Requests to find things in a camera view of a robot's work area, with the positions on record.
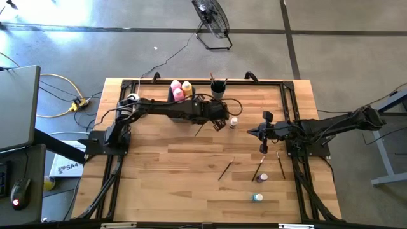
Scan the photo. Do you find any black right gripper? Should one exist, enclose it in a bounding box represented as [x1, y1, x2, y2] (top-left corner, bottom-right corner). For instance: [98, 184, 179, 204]
[247, 110, 298, 155]

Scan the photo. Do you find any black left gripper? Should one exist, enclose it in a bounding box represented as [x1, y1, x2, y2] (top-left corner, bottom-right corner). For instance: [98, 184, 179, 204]
[192, 97, 230, 132]

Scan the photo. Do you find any thin orange-tip black paintbrush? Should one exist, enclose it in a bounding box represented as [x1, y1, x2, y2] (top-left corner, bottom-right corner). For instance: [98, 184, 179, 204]
[194, 122, 207, 138]

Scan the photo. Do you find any large yellow paint bottle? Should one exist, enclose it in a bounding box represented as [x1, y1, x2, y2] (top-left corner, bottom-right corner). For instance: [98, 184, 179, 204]
[181, 80, 194, 98]

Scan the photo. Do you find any teal ribbed cup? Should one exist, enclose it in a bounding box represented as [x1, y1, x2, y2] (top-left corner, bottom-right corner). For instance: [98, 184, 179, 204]
[210, 79, 226, 101]

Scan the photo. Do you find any black floor fan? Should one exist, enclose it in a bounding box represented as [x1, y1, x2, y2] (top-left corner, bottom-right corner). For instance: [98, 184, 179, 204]
[191, 0, 233, 51]

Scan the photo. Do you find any white SA4 box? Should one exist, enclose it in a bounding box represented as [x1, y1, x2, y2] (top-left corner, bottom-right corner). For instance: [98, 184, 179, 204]
[49, 139, 86, 178]

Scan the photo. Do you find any black diagonal desk bar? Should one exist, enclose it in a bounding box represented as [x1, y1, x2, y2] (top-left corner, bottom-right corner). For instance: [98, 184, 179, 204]
[33, 128, 87, 165]

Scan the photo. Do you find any yellow roll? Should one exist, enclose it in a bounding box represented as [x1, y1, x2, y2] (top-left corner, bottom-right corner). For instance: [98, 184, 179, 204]
[43, 176, 57, 192]

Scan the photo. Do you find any black desk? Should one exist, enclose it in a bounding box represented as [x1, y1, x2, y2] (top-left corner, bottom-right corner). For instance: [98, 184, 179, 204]
[0, 142, 48, 227]

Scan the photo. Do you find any black computer mouse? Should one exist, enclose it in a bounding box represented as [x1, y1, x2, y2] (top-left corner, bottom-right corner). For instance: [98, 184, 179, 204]
[10, 177, 32, 211]

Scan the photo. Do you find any black keyboard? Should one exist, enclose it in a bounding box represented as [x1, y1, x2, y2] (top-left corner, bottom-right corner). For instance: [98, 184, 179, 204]
[0, 162, 10, 200]

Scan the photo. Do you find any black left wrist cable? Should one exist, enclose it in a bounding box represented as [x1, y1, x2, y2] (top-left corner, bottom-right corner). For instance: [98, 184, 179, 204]
[203, 93, 244, 117]

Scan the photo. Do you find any black aluminium table frame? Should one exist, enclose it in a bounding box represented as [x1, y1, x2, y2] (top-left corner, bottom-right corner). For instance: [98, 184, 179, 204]
[72, 78, 343, 223]

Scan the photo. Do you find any black fan cable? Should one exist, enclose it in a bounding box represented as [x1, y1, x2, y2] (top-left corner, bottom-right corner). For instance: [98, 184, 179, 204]
[139, 30, 200, 79]

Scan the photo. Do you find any silver aluminium bracket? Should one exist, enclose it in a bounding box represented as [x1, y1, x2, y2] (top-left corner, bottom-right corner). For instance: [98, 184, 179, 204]
[278, 223, 315, 229]
[100, 222, 137, 229]

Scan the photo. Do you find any grey metal desk frame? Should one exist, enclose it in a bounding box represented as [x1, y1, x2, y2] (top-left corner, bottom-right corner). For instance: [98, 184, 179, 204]
[351, 88, 407, 188]

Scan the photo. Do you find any yellow cable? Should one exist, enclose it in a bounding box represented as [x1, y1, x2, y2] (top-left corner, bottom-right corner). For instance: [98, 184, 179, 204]
[35, 73, 93, 119]

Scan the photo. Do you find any black floor cable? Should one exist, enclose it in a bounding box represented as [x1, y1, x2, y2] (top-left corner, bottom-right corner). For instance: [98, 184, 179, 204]
[317, 81, 407, 155]

